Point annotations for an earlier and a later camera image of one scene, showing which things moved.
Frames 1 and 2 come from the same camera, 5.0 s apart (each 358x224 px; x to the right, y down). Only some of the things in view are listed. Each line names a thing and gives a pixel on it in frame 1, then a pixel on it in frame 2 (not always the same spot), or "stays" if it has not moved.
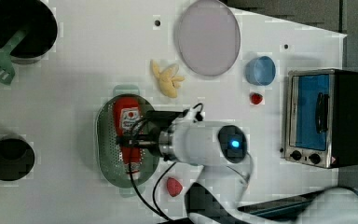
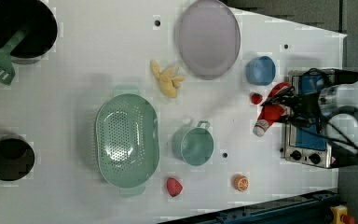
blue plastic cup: [260, 71] stays
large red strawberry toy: [173, 187] stays
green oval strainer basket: [109, 156] stays
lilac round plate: [209, 37] stays
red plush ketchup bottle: [128, 121] to [269, 114]
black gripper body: [156, 120] to [304, 107]
